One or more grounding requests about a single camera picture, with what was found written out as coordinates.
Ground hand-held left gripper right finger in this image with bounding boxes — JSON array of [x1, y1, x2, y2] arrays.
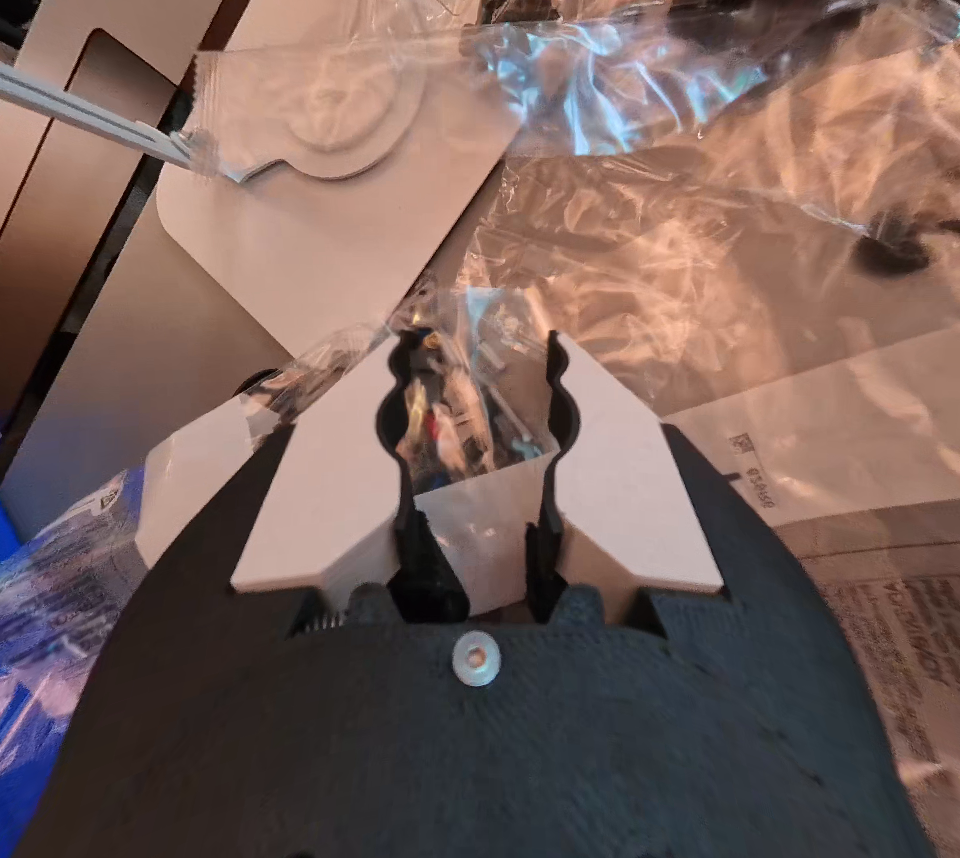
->
[[536, 328, 726, 591]]

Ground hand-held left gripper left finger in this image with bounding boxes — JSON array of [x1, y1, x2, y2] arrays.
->
[[228, 329, 425, 591]]

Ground small clear bag toy pieces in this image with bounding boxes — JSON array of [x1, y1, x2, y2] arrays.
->
[[277, 284, 601, 499]]

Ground clear bag with printed warnings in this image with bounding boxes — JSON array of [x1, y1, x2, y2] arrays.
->
[[348, 0, 960, 158], [0, 464, 155, 858]]

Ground wooden book stand white legs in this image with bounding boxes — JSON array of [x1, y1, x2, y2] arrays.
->
[[0, 44, 520, 358]]

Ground blue plastic object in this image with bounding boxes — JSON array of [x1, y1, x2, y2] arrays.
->
[[0, 468, 147, 858]]

